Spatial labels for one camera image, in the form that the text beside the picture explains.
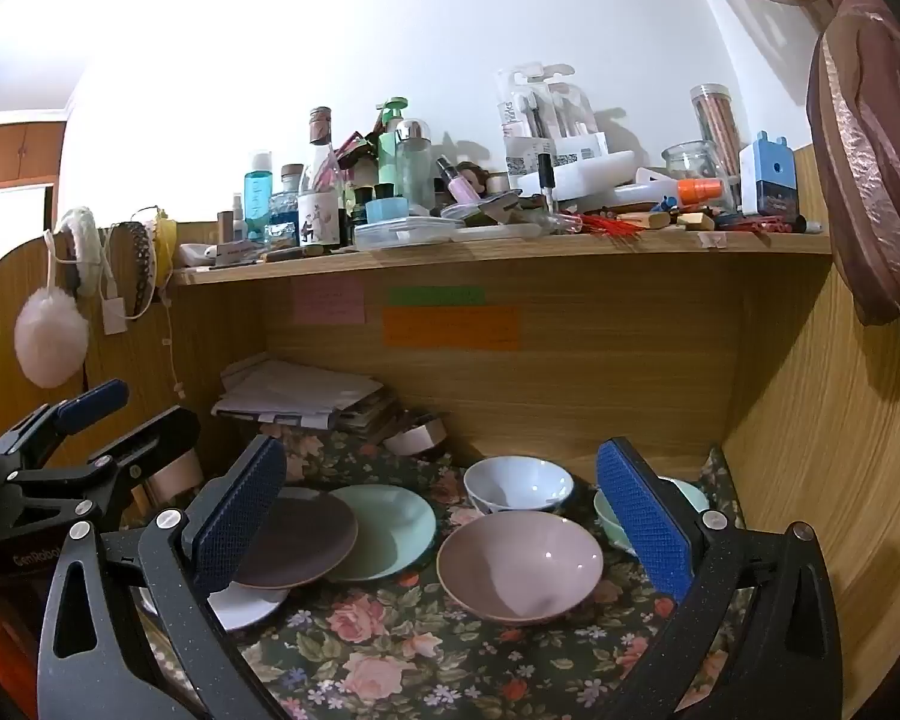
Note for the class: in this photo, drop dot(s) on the long white box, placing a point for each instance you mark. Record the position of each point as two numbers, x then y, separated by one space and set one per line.
577 176

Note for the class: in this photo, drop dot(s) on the clear labelled bottle foil cap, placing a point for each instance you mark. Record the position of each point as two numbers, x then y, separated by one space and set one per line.
319 217

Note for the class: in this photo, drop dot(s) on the blue white pencil sharpener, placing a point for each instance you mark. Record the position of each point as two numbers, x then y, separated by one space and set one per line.
769 176

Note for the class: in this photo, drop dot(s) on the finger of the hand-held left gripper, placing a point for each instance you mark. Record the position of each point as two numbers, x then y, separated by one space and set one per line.
142 442
94 397

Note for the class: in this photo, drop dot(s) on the nail polish bottle black cap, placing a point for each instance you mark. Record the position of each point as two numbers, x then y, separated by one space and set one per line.
547 180

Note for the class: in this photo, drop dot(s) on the pink bowl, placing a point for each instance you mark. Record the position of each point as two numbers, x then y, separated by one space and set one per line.
517 562

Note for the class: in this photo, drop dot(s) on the empty glass jar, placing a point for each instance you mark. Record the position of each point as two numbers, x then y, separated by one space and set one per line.
690 161

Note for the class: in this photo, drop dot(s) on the white bottle orange cap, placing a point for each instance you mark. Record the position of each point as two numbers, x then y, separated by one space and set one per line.
682 191

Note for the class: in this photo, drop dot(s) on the pink tube black cap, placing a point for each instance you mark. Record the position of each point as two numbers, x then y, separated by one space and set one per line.
459 184

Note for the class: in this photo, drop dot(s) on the wooden shelf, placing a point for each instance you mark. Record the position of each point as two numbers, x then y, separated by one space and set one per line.
495 259

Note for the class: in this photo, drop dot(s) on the stack of books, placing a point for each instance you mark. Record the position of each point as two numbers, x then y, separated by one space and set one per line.
367 416

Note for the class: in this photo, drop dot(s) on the yellow headband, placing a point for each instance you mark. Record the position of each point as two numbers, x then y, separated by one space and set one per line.
165 240

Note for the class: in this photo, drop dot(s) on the white stapler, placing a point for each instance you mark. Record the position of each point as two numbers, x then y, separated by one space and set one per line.
217 253

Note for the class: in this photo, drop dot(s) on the light blue cream jar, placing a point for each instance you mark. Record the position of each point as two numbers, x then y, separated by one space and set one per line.
386 211

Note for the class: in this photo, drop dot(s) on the flat clear plastic box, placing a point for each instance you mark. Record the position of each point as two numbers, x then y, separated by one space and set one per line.
405 232

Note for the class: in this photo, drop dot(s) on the wooden wardrobe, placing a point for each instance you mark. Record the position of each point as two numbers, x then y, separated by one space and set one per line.
15 154

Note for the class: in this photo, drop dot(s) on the floral tablecloth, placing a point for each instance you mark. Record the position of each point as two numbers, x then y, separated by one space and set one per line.
420 652

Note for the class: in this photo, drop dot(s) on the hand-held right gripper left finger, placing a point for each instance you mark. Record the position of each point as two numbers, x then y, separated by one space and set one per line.
240 517

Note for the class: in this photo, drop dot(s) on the blue liquid bottle white cap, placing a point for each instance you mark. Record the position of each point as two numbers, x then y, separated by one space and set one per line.
259 202

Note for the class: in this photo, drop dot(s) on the white blister packs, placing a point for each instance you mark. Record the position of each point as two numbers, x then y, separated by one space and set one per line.
547 112

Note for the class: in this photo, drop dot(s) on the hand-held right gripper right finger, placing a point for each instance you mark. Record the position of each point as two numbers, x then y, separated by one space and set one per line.
645 517

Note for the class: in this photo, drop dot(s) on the mint green plate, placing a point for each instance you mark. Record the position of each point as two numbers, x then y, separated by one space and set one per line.
390 532

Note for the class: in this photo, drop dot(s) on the stack of white papers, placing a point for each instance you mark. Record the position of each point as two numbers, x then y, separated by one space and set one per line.
292 390

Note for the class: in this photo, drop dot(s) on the pink sticky note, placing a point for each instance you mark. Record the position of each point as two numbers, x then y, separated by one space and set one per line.
330 301

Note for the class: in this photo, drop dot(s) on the green sticky note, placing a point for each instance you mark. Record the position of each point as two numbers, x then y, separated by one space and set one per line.
435 296

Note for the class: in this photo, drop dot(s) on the glass jar brown cap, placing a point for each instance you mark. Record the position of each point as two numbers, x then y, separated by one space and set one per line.
285 210

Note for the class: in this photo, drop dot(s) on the white bowl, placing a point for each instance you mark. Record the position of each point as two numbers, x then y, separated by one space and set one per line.
517 480

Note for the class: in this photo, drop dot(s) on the small spray bottle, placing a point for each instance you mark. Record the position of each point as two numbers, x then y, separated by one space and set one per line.
237 217

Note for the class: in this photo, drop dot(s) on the green pump bottle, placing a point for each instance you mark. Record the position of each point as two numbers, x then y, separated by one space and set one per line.
388 142

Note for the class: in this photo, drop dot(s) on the white fluffy pompom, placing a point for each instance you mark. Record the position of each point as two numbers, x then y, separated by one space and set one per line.
49 341

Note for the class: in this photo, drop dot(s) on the red tassel bundle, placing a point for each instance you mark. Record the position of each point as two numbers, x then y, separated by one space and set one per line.
607 226

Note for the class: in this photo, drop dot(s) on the tall clear cylinder brown contents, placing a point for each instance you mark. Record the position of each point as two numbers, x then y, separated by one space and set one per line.
716 127

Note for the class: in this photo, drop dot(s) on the mint green bowl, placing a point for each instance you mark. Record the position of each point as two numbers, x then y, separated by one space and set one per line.
611 521

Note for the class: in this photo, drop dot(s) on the orange sticky note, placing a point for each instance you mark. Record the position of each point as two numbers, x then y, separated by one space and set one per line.
450 328

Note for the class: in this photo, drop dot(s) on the white plate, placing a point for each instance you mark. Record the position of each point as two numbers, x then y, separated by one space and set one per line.
247 607

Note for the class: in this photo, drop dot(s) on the frosted bottle silver cap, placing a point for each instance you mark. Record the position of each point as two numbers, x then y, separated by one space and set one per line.
415 165

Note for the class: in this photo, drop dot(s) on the white fluffy headband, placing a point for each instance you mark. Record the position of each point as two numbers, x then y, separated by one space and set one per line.
82 240

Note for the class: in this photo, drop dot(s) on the brown pink curtain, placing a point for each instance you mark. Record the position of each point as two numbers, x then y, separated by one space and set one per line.
870 165

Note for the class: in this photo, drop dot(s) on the brown plate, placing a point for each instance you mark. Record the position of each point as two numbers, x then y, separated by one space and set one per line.
307 540

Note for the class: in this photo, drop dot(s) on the black patterned headband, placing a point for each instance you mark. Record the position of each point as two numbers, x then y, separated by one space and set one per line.
141 262

